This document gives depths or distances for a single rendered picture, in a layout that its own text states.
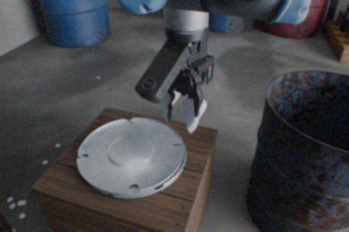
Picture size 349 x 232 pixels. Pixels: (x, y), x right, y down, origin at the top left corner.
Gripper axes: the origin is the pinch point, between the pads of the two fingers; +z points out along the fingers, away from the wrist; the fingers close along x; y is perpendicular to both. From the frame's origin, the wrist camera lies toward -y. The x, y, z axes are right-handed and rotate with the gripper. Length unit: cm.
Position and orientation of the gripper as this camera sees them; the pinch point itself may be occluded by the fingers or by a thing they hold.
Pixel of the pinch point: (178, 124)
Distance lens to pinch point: 55.8
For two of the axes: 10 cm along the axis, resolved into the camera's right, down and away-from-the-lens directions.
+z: 0.0, 8.0, 6.0
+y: 5.9, -4.9, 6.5
